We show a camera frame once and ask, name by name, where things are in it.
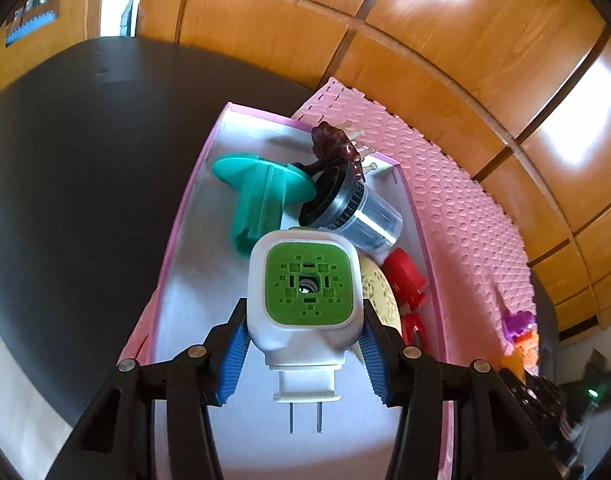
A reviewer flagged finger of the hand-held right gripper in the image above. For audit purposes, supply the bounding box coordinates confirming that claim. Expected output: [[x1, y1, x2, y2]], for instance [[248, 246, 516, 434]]
[[498, 367, 569, 441]]

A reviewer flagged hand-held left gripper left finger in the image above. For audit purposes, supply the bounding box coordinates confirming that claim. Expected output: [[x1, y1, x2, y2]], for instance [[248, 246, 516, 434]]
[[44, 297, 251, 480]]

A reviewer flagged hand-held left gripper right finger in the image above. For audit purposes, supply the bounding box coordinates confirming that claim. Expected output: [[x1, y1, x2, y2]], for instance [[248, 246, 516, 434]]
[[361, 301, 566, 480]]

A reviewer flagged shiny red cylinder bottle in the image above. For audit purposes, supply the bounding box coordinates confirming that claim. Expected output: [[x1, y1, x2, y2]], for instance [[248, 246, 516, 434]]
[[400, 312, 429, 351]]

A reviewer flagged pink storage box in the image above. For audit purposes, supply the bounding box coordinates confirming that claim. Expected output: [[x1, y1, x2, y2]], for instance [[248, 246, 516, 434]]
[[118, 101, 459, 480]]

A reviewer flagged beige carved vase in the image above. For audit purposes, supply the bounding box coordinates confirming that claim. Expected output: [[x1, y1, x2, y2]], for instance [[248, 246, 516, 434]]
[[358, 257, 403, 361]]

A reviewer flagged white green plug-in device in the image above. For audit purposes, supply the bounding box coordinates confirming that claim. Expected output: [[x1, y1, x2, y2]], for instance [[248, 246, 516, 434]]
[[248, 230, 363, 433]]

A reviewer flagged green plastic spool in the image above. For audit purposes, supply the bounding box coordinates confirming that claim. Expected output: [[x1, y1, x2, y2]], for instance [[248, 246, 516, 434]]
[[212, 154, 317, 260]]

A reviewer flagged yellow mouse-shaped toy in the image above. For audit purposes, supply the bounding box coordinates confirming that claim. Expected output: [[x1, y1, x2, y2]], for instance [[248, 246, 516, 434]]
[[500, 355, 526, 381]]

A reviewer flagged orange perforated cube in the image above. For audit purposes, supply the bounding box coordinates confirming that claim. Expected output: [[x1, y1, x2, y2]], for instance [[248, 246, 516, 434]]
[[513, 330, 541, 366]]

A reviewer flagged purple perforated toy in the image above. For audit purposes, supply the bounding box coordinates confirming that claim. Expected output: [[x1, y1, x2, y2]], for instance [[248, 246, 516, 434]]
[[503, 311, 535, 346]]

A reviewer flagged matte red plastic piece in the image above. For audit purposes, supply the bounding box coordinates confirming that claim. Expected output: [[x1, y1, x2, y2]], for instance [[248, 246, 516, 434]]
[[383, 247, 430, 308]]

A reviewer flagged black clear cylinder jar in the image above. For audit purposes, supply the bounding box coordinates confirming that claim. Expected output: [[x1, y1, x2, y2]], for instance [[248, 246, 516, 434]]
[[291, 157, 403, 263]]

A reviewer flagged pink foam mat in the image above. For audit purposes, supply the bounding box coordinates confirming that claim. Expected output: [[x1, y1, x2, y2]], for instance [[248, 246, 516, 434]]
[[290, 76, 536, 321]]

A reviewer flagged brown hairbrush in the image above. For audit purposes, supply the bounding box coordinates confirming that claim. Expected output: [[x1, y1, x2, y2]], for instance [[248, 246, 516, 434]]
[[310, 122, 376, 181]]

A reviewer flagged black padded massage table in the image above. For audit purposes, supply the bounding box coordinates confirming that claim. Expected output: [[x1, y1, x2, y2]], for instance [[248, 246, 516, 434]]
[[0, 37, 561, 428]]

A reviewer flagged wooden wardrobe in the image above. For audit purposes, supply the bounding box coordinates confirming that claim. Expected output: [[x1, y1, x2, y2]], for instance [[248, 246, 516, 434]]
[[138, 0, 611, 331]]

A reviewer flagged blue foam tile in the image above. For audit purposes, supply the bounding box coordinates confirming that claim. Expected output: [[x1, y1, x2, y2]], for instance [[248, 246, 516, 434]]
[[5, 10, 56, 47]]

